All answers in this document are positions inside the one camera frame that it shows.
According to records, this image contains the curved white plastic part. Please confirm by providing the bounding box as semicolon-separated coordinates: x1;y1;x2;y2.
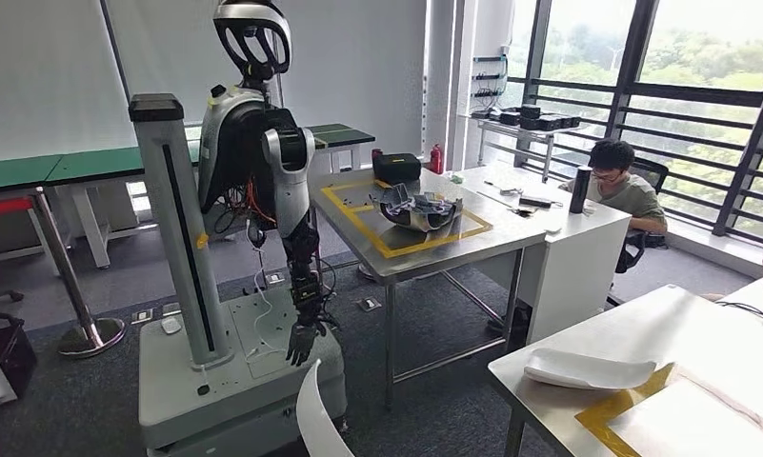
523;347;658;391
295;359;358;457

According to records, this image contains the black and silver car part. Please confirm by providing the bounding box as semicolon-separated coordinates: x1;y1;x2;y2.
368;182;465;234

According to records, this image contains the stainless steel workbench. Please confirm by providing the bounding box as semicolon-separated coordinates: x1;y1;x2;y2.
487;284;763;457

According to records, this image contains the black carrying case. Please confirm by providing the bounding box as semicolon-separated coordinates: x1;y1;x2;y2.
371;152;423;187

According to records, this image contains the green-topped table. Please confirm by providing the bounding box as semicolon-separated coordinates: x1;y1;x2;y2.
308;123;377;174
0;154;64;260
43;145;206;271

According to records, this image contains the stainless steel table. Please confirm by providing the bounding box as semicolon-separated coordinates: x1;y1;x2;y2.
310;167;550;412

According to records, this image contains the white metal side table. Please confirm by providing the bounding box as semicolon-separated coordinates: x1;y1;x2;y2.
468;113;584;186

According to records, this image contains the white desk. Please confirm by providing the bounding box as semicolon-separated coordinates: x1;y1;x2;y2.
718;274;763;329
454;162;633;346

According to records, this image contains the black thermos bottle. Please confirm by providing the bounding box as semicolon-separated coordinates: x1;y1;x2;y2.
568;165;593;215

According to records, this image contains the person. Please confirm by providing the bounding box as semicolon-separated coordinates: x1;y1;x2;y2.
557;138;670;236

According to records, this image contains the red barrier belt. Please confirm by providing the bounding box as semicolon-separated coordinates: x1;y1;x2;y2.
0;196;36;220

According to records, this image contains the black storage box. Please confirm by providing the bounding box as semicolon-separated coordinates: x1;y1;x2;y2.
0;317;40;412

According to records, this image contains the yellow tape frame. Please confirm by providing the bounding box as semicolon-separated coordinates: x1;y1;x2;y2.
320;179;494;261
574;362;763;457

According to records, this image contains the black window frame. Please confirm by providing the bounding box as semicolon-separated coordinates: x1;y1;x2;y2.
506;0;763;248

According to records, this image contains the chrome stanchion post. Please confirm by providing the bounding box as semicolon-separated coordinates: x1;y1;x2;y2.
29;187;129;361

